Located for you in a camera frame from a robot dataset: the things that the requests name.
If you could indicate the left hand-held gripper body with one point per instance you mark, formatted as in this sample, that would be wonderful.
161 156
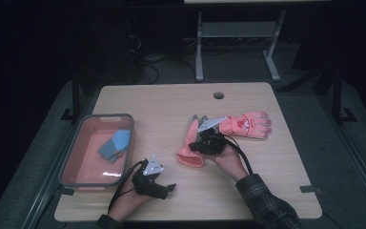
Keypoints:
147 186

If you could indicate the pink plastic basin grey rim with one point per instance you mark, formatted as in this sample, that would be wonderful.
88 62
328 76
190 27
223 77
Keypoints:
89 165

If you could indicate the pink ski glove red print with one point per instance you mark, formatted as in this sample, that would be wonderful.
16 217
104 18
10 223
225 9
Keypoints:
251 125

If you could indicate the grey tape strip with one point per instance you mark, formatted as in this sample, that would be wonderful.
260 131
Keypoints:
310 189
67 191

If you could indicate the black metal post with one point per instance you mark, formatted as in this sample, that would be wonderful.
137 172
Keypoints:
75 98

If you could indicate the person's left hand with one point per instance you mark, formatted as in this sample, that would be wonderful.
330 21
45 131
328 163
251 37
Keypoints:
127 202

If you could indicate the pink ski glove grey palm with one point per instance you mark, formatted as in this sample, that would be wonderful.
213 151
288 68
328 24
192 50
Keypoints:
189 156

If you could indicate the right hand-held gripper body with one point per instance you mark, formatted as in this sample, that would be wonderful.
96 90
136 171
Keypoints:
214 143

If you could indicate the aluminium frame rail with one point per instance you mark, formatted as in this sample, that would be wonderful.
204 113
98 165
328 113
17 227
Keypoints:
355 159
54 171

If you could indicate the grey metal stand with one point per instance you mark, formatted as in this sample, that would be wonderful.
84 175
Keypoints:
238 30

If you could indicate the person's right hand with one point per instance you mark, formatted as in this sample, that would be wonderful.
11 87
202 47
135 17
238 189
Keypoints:
230 163

